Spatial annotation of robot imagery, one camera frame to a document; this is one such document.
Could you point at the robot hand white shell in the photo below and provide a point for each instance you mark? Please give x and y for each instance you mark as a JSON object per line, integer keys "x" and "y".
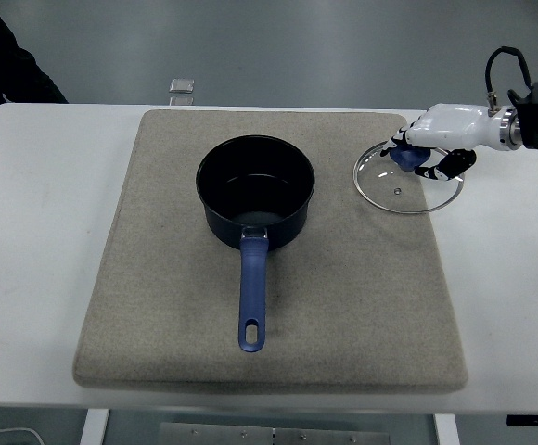
{"x": 454, "y": 130}

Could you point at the person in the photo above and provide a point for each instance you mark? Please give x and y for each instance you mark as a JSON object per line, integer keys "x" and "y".
{"x": 0, "y": 69}

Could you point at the glass pot lid blue knob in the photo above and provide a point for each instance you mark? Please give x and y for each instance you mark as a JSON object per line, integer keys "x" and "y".
{"x": 408, "y": 160}

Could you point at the grey-beige fabric mat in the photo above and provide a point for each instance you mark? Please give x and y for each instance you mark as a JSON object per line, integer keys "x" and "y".
{"x": 157, "y": 278}

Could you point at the grey metal plate with screws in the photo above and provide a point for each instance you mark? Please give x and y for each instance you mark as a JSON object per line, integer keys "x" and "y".
{"x": 227, "y": 436}

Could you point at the black control box under table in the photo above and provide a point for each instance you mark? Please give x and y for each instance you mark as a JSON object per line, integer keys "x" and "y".
{"x": 535, "y": 420}

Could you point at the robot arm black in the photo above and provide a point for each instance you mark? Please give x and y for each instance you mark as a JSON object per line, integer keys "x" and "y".
{"x": 535, "y": 130}

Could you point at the white table leg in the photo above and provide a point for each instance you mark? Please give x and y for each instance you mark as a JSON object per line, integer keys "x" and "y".
{"x": 446, "y": 431}
{"x": 93, "y": 428}

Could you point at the small metal floor plate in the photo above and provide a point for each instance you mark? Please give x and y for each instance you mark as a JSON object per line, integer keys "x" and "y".
{"x": 182, "y": 85}
{"x": 181, "y": 100}

